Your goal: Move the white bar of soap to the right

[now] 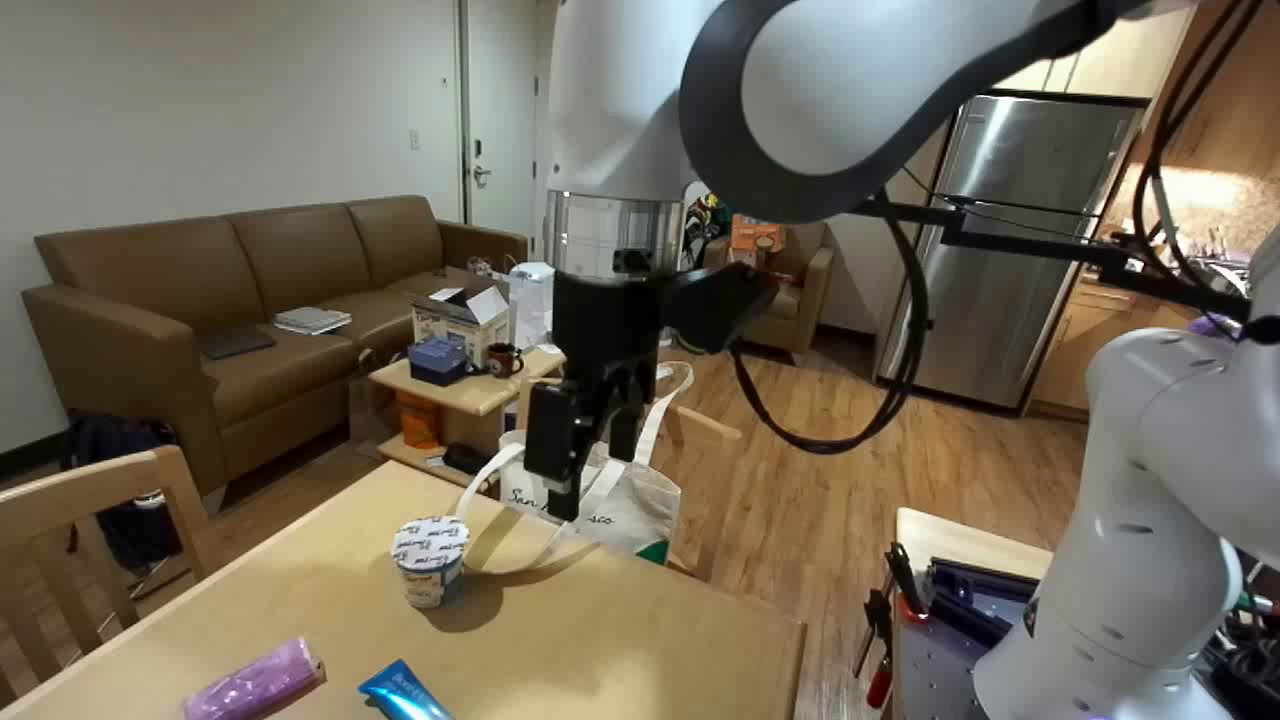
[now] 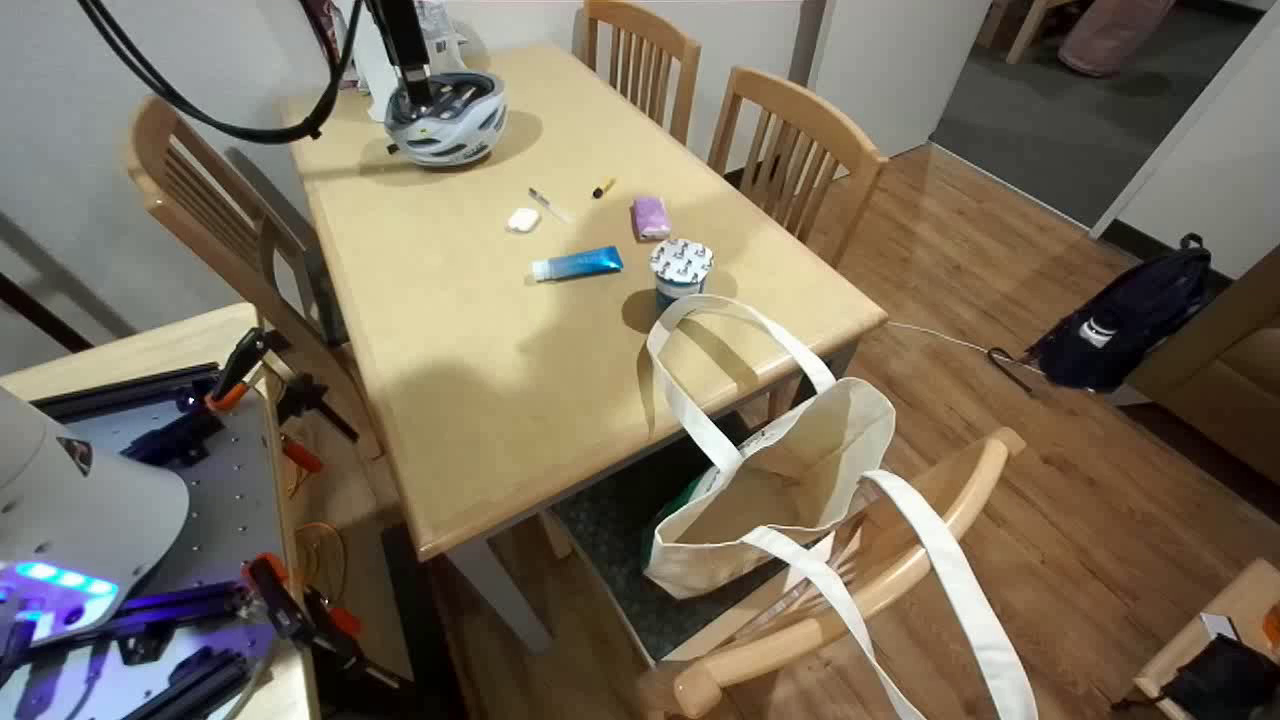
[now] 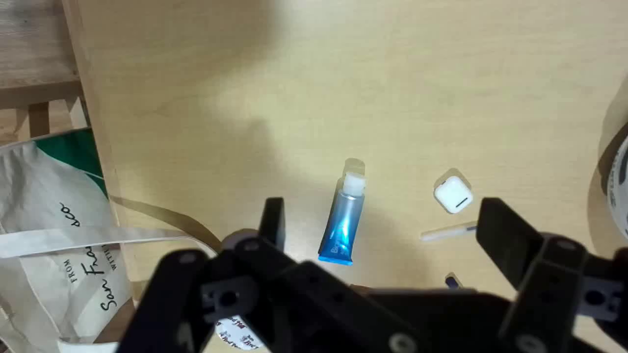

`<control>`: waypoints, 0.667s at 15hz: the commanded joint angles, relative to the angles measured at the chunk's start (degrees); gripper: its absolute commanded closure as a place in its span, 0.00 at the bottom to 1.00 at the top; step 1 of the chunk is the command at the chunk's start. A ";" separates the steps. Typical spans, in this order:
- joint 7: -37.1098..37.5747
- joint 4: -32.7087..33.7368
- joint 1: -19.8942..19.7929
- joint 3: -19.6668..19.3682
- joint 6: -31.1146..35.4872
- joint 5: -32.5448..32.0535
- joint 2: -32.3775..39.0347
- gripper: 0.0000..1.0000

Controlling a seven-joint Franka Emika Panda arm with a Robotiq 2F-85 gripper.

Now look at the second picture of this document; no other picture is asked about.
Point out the black backpack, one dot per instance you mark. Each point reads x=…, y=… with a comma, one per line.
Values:
x=1127, y=322

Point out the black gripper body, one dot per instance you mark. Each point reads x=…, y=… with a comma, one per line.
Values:
x=394, y=29

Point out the small black marker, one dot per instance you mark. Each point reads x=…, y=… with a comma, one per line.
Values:
x=605, y=190

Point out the black item on box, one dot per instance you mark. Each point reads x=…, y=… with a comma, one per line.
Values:
x=1227, y=678

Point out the small wooden box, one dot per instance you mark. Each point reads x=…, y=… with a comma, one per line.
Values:
x=1206, y=626

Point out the purple bar of soap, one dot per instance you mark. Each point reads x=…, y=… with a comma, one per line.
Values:
x=648, y=216

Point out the wooden robot cart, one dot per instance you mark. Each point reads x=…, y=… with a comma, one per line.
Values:
x=260, y=504

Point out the white grey bicycle helmet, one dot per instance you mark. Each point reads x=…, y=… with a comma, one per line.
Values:
x=448, y=123

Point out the wooden slat-back chair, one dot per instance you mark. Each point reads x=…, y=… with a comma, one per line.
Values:
x=642, y=58
x=798, y=158
x=213, y=215

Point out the brown wooden cabinet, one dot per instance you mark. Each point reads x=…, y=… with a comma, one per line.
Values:
x=1235, y=383

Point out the pink fabric object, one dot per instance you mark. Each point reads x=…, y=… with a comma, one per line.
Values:
x=1115, y=29

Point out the blue tube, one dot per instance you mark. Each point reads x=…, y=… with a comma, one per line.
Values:
x=576, y=267

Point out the cream canvas tote bag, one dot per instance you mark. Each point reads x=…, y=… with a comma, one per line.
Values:
x=787, y=471

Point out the dark grey seat cushion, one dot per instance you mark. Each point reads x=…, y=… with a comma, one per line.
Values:
x=605, y=527

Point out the black mounting rail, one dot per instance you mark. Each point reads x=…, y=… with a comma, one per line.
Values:
x=121, y=388

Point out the white table leg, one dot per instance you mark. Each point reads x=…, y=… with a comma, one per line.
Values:
x=502, y=592

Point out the thin silver pen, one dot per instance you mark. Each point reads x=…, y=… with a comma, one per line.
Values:
x=545, y=200

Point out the light wooden armchair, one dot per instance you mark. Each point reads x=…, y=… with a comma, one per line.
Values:
x=855, y=585

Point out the white robot base blue lights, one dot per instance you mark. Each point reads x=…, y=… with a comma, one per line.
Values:
x=80, y=514

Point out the black orange clamp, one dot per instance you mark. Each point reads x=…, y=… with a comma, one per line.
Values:
x=243, y=361
x=315, y=617
x=311, y=401

